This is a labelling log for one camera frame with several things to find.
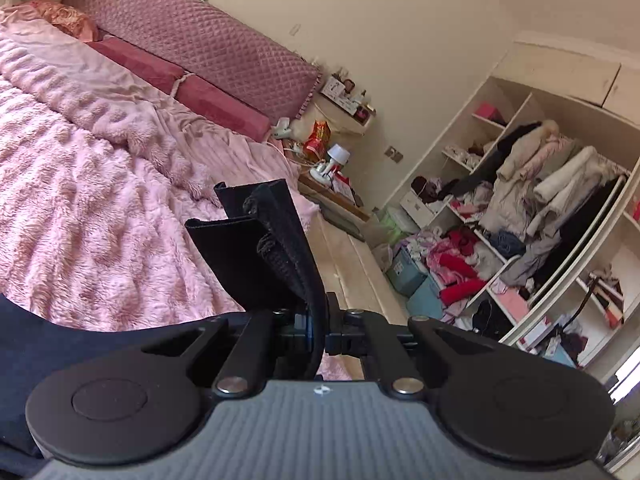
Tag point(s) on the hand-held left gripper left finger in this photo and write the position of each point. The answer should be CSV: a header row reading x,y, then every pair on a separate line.
x,y
306,332

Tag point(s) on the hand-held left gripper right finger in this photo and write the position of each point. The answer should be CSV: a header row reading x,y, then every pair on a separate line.
x,y
331,340

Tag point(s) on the black pants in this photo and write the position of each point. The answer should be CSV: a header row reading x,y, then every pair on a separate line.
x,y
250,252

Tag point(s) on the teal storage box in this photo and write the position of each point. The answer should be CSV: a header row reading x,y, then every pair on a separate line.
x,y
406,272

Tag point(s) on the light blue storage box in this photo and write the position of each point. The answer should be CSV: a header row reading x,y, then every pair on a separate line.
x,y
427,300

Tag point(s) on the green translucent box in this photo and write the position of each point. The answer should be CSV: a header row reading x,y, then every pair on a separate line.
x,y
397,225

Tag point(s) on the wooden nightstand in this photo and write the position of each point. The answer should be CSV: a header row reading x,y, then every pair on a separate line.
x,y
330,200

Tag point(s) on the pile of loose clothes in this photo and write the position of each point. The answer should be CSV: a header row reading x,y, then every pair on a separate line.
x,y
457,265

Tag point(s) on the white drawer box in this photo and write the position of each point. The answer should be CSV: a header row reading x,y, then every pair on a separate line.
x,y
417,207

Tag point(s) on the white table lamp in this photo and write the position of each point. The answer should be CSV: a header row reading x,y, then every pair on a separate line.
x,y
332,160

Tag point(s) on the pink flat box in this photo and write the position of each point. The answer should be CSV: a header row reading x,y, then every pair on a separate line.
x,y
512,307

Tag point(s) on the red snack bag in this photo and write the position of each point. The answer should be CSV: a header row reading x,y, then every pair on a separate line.
x,y
318,141

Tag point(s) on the pink smooth duvet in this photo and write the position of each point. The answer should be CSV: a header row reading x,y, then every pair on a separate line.
x,y
215,135

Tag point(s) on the pink fluffy blanket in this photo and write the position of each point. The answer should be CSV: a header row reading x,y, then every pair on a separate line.
x,y
75,210

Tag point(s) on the row of hanging clothes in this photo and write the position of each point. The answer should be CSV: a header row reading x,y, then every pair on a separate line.
x,y
550,185

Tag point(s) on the small pink box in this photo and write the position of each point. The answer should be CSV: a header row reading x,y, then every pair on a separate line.
x,y
489,111

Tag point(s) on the mauve quilted headboard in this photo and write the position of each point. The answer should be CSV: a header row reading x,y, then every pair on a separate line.
x,y
200,30

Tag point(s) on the white open wardrobe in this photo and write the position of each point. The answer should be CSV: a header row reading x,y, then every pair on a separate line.
x,y
560,80

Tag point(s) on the pink floral pillow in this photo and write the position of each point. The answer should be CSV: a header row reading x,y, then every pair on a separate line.
x,y
65,17

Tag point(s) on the metal wall socket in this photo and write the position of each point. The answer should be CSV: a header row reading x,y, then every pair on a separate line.
x,y
394,154

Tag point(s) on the white wall shelf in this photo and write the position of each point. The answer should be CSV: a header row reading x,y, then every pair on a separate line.
x,y
345,110

